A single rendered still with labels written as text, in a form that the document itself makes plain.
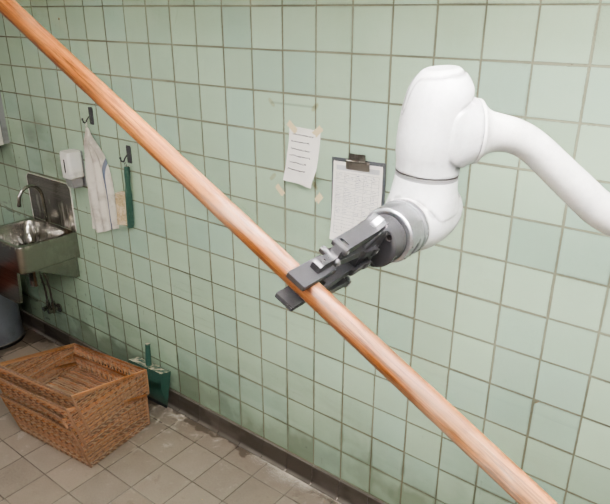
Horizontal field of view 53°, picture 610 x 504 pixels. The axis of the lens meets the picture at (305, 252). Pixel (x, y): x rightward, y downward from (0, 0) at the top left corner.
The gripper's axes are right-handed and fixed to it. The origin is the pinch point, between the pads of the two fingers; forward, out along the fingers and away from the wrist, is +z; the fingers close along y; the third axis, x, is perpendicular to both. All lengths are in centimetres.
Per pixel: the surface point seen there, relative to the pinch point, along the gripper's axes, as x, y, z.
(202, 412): 61, 228, -127
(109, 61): 190, 95, -130
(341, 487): -18, 184, -125
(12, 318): 208, 295, -113
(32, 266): 182, 215, -101
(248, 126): 102, 71, -128
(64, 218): 199, 204, -130
